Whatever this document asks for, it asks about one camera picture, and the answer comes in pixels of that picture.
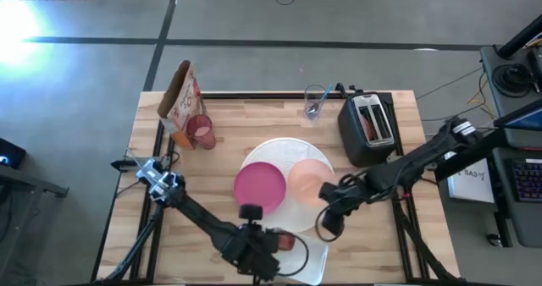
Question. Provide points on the clear drinking glass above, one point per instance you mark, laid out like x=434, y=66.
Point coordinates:
x=313, y=108

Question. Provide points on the black two-slot toaster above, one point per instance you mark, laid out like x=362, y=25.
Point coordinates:
x=351, y=138

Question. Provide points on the white paper pad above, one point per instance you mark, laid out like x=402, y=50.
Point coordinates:
x=470, y=186

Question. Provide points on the magenta plastic plate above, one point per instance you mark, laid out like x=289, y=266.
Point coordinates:
x=259, y=186

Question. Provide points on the grey side desk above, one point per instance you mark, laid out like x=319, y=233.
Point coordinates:
x=529, y=227

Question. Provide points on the pale pink plastic bowl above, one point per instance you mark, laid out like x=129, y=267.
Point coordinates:
x=309, y=182

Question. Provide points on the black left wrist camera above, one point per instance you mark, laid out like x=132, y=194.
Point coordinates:
x=250, y=212

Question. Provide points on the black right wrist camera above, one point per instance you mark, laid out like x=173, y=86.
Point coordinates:
x=333, y=223

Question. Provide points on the black backlit keyboard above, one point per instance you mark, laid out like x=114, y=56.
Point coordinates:
x=527, y=180

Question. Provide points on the white plastic container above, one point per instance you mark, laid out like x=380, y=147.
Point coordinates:
x=311, y=269

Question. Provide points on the orange pumpkin cereal box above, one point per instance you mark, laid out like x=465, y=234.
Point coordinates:
x=182, y=104

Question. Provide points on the pink faceted plastic tumbler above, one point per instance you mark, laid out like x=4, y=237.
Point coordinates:
x=202, y=131

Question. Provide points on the black device with blue light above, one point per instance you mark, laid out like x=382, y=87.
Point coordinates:
x=10, y=152

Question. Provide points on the white round woven placemat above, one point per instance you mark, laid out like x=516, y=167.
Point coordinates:
x=279, y=150

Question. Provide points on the black metal table frame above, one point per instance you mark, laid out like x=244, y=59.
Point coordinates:
x=254, y=95

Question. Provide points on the black pole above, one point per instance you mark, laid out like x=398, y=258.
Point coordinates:
x=521, y=36

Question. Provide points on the toast slice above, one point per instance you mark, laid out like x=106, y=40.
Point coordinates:
x=369, y=129

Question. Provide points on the dark laptop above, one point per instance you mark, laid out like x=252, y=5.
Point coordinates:
x=525, y=119

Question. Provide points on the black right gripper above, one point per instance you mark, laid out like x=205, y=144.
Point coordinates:
x=353, y=193

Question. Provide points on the black metal stand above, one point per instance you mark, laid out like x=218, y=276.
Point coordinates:
x=29, y=182

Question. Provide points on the red apple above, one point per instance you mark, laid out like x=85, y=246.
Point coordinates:
x=287, y=242

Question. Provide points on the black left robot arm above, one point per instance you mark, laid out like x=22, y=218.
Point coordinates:
x=199, y=218

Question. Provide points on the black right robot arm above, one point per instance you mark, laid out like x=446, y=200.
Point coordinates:
x=415, y=167

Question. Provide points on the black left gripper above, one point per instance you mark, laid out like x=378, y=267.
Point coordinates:
x=252, y=252

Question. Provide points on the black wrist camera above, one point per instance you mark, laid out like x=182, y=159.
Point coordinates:
x=250, y=212
x=333, y=223

